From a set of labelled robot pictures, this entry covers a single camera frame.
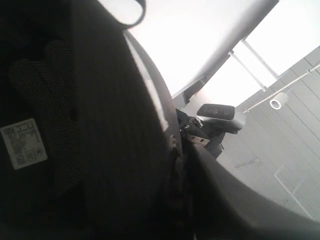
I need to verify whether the black helmet with visor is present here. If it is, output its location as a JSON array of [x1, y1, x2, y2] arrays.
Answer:
[[0, 0, 194, 240]]

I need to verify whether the white ceiling spotlight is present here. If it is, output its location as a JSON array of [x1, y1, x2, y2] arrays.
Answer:
[[269, 92, 289, 110]]

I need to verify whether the black top camera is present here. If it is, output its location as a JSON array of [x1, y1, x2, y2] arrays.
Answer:
[[196, 103, 246, 134]]

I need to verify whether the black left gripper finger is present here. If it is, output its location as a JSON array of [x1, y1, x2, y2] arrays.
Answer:
[[184, 143, 320, 240]]

